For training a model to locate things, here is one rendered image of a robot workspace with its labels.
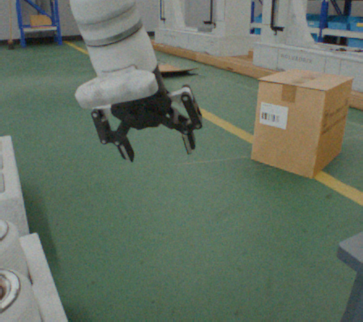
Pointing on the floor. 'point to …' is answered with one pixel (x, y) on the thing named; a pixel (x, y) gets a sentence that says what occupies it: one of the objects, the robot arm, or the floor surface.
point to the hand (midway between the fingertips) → (159, 152)
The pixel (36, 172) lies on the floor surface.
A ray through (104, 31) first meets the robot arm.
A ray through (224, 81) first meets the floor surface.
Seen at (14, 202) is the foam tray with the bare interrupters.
